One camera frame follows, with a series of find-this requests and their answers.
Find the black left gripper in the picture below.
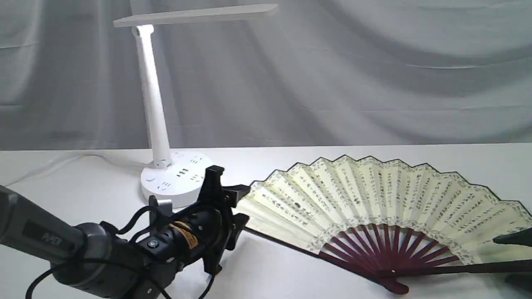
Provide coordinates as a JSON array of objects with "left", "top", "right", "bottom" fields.
[{"left": 145, "top": 165, "right": 251, "bottom": 276}]

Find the cream paper folding fan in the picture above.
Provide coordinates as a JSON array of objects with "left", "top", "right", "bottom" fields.
[{"left": 236, "top": 155, "right": 532, "bottom": 295}]

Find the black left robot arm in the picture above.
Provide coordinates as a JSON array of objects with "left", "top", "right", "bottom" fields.
[{"left": 1, "top": 165, "right": 250, "bottom": 299}]

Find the white desk lamp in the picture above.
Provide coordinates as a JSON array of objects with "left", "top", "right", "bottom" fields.
[{"left": 113, "top": 4, "right": 279, "bottom": 209}]

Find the grey backdrop curtain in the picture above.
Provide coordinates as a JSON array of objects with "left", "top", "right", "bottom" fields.
[{"left": 1, "top": 0, "right": 532, "bottom": 151}]

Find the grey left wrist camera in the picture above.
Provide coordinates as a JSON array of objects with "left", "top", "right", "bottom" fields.
[{"left": 148, "top": 195, "right": 173, "bottom": 229}]

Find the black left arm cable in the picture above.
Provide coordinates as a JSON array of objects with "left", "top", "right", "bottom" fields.
[{"left": 25, "top": 203, "right": 217, "bottom": 299}]

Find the white lamp power cable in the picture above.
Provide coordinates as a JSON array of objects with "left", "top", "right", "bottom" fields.
[{"left": 0, "top": 154, "right": 147, "bottom": 190}]

